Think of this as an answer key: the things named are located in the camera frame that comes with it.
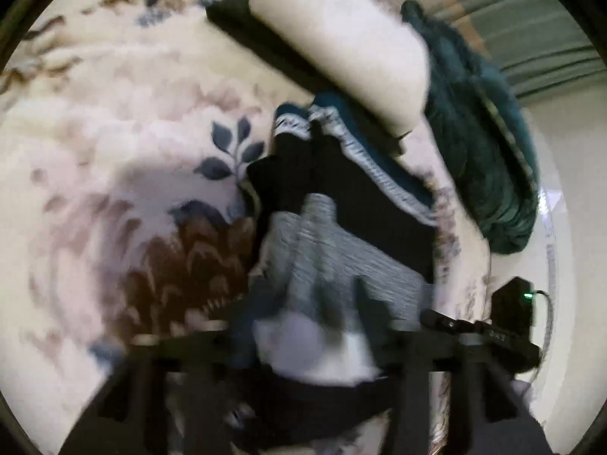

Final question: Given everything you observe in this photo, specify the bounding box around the green curtain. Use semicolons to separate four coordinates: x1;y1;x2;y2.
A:
427;0;607;101

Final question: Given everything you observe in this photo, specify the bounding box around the white pillow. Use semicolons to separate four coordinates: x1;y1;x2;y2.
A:
249;0;432;136

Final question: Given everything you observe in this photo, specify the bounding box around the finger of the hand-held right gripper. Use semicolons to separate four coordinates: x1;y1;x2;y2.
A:
420;310;490;338

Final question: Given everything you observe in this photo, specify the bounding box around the striped knit sweater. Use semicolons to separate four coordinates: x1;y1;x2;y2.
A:
232;92;440;451

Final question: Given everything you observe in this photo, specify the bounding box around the teal velvet blanket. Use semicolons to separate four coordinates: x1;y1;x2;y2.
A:
401;0;541;255

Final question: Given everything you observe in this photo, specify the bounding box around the floral bed sheet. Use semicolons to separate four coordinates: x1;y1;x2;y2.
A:
0;0;495;455

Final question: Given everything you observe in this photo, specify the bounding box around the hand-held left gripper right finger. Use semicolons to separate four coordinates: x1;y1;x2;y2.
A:
359;287;553;455

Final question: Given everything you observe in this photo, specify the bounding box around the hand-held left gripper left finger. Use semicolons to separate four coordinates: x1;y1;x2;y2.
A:
59;320;266;455

